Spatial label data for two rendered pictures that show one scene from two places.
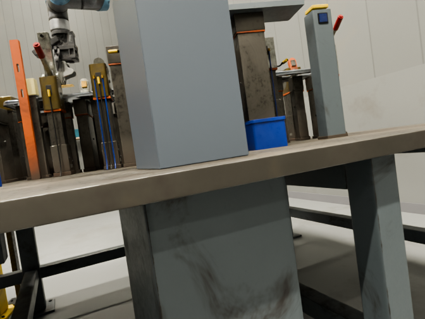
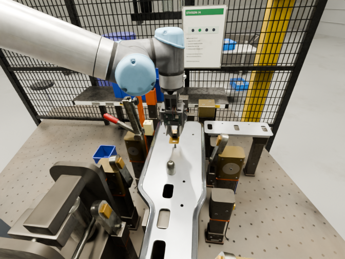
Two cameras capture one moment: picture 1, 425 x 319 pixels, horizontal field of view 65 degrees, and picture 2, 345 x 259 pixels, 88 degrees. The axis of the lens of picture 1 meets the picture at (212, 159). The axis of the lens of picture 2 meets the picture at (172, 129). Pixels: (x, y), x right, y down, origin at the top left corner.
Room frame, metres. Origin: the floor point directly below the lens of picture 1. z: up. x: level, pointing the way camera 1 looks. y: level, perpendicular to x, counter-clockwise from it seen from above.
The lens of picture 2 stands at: (1.53, 0.05, 1.48)
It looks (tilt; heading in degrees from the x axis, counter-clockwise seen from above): 36 degrees down; 108
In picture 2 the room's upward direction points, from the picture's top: 3 degrees counter-clockwise
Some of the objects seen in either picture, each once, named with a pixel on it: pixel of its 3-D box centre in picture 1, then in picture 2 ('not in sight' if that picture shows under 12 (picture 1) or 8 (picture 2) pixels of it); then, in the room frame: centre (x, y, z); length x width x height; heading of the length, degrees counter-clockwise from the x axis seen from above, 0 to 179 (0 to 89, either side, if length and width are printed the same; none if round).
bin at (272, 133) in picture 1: (265, 133); not in sight; (1.05, -0.17, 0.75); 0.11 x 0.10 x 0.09; 99
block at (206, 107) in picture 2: (11, 139); (204, 131); (1.46, 0.85, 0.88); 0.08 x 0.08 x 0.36; 9
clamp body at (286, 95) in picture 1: (293, 106); not in sight; (1.74, -0.45, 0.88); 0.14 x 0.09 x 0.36; 9
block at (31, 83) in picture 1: (38, 128); (152, 152); (1.24, 0.62, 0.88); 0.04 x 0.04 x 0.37; 9
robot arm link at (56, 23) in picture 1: (60, 28); (172, 79); (1.38, 0.54, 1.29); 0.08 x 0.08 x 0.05
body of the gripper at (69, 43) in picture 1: (64, 47); (172, 104); (1.38, 0.53, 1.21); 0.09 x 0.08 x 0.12; 99
